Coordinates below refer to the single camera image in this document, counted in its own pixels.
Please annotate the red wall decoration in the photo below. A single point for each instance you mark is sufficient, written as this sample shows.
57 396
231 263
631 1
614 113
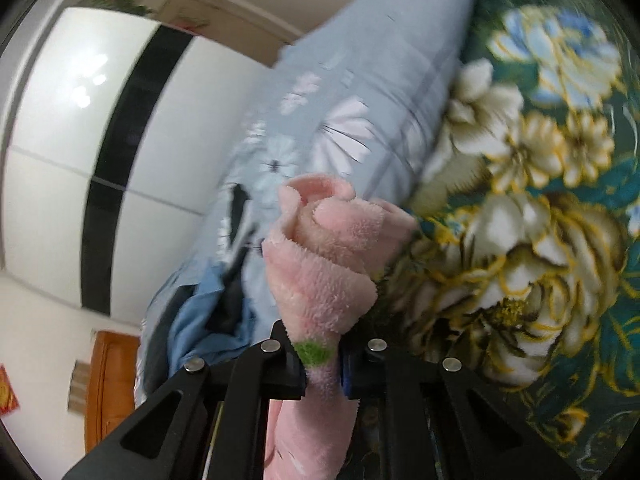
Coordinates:
6 392

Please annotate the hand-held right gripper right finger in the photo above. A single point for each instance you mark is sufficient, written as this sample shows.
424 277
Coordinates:
350 375

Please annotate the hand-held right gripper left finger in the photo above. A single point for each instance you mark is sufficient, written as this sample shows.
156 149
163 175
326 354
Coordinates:
287 377

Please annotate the white wardrobe with black stripe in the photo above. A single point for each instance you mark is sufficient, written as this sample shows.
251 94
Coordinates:
100 150

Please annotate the pink fleece garment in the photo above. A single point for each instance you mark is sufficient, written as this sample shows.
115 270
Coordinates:
325 280

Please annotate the wooden door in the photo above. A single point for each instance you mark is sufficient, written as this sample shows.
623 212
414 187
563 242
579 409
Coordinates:
107 385

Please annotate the light blue floral quilt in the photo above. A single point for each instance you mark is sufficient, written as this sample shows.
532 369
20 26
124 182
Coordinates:
350 110

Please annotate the green floral blanket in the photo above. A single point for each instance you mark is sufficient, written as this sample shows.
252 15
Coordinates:
525 220

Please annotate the blue cloth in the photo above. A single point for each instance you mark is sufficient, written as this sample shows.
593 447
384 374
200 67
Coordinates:
210 325

